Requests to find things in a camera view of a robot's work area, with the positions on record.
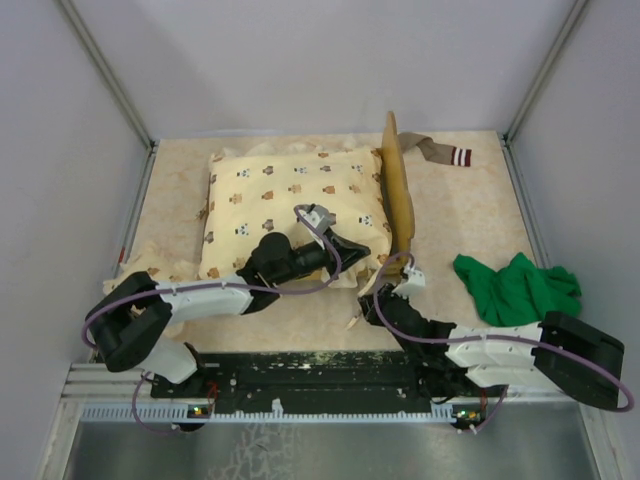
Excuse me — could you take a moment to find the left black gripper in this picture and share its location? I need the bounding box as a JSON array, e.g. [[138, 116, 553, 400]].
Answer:
[[273, 228, 371, 286]]

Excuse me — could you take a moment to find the wooden pet bed frame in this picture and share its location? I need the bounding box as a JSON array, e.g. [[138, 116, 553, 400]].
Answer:
[[204, 110, 417, 281]]

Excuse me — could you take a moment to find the cream animal print cushion cover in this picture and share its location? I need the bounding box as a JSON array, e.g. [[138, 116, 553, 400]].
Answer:
[[194, 139, 394, 331]]

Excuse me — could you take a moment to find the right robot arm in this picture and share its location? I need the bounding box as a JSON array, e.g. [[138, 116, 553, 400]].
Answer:
[[358, 283, 634, 412]]

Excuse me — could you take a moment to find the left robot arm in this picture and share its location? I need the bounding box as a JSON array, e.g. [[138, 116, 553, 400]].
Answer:
[[82, 230, 370, 397]]

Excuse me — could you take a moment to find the green cloth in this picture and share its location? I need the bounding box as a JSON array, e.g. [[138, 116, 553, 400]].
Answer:
[[453, 252, 582, 327]]

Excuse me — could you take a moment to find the brown striped sock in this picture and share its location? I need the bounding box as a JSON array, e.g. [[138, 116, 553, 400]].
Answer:
[[398, 132, 472, 168]]

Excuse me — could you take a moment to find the small cream animal pillow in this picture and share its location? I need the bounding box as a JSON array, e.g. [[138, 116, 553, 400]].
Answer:
[[102, 239, 201, 337]]

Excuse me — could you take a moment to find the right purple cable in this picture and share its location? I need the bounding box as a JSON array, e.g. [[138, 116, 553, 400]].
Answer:
[[372, 251, 635, 436]]

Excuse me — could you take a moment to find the purple cable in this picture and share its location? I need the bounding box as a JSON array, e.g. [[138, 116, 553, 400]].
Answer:
[[80, 203, 344, 436], [372, 251, 635, 436]]

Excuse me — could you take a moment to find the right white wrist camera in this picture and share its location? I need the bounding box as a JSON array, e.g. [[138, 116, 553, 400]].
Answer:
[[392, 262, 426, 298]]

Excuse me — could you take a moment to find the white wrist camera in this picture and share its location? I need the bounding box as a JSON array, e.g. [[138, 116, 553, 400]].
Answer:
[[296, 204, 336, 235], [392, 262, 426, 298]]

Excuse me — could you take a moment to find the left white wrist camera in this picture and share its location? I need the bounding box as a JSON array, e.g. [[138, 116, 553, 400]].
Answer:
[[296, 204, 336, 235]]

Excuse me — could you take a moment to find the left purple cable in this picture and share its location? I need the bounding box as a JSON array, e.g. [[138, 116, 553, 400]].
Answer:
[[80, 203, 344, 436]]

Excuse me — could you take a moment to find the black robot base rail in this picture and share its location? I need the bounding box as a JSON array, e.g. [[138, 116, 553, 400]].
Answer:
[[64, 349, 601, 431]]

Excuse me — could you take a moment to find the right aluminium frame post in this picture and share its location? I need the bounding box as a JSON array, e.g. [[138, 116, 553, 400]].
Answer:
[[502, 0, 591, 148]]

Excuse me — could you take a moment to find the aluminium frame post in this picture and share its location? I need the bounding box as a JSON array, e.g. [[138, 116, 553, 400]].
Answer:
[[53, 0, 155, 150], [502, 0, 591, 148]]

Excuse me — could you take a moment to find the left aluminium frame post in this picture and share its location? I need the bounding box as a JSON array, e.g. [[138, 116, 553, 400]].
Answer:
[[53, 0, 155, 150]]

